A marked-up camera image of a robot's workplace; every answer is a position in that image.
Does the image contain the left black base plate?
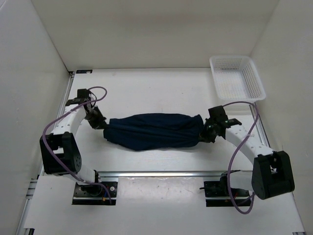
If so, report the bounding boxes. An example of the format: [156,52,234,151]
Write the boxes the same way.
[72,182,118,206]

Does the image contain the white plastic mesh basket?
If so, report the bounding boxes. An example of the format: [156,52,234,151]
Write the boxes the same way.
[209,55,266,104]

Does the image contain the navy blue shorts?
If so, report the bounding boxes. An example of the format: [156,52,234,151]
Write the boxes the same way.
[103,113,204,151]

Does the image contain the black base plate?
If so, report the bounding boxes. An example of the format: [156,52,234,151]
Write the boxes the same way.
[72,182,118,206]
[200,181,251,207]

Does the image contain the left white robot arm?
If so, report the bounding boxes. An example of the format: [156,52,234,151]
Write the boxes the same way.
[40,86,108,196]

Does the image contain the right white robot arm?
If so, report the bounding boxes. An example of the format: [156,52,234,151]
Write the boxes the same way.
[200,106,295,200]

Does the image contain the aluminium front rail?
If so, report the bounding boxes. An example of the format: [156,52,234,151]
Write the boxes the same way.
[97,170,245,179]

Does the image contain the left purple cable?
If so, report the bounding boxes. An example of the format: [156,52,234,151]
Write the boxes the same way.
[42,86,112,204]

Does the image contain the black label strip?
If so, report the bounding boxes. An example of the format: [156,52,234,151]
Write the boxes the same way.
[76,70,93,74]

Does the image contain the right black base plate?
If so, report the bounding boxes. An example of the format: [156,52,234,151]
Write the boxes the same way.
[200,181,251,207]

